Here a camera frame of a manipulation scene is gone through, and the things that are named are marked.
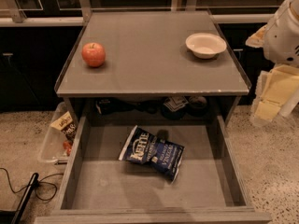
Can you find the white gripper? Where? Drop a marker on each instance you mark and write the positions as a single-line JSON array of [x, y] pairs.
[[281, 40]]

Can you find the blue Kettle chip bag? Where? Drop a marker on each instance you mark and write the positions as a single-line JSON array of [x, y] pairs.
[[142, 147]]

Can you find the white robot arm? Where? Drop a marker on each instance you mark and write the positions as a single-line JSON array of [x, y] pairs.
[[279, 38]]

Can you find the grey cabinet counter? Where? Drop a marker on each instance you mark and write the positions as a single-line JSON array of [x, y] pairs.
[[146, 57]]

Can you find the open grey top drawer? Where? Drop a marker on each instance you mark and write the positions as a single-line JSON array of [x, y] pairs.
[[98, 188]]

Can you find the brown snack bag in bin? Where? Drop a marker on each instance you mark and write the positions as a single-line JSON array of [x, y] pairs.
[[66, 125]]

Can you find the white bowl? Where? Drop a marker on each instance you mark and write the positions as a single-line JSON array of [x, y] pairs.
[[205, 46]]

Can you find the dark items inside cabinet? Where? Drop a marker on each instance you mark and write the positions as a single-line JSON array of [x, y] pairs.
[[173, 108]]

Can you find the red apple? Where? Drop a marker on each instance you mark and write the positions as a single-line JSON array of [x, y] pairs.
[[93, 54]]

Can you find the clear plastic storage bin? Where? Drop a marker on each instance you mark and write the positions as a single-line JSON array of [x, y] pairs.
[[56, 148]]

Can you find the black bar on floor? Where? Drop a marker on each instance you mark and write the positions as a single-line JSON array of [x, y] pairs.
[[14, 217]]

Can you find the white railing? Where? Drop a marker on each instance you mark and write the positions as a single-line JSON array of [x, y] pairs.
[[223, 11]]

